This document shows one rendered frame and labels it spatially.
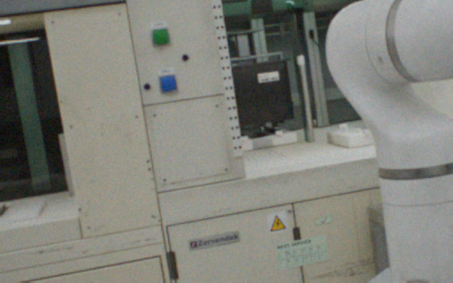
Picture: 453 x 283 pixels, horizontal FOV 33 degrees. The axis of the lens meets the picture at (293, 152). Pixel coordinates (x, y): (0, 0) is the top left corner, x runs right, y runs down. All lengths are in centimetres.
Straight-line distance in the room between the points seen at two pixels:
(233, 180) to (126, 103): 29
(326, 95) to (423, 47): 170
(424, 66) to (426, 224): 20
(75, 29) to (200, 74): 27
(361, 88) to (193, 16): 71
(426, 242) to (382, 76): 22
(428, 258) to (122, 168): 83
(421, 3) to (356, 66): 13
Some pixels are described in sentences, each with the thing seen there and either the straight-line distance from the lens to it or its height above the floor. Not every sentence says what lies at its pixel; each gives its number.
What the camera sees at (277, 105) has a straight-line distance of 220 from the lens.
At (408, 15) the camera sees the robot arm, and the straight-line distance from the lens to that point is 94.
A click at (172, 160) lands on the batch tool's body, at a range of 165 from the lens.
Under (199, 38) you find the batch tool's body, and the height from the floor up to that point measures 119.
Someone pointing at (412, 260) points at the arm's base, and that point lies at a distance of 100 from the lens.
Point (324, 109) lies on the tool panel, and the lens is 257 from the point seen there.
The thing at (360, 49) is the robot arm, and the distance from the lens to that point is 99.
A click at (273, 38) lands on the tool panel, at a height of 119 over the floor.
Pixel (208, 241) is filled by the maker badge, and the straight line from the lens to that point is 168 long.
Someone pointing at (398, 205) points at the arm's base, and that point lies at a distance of 99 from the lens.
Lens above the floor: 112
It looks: 7 degrees down
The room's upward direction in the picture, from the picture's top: 8 degrees counter-clockwise
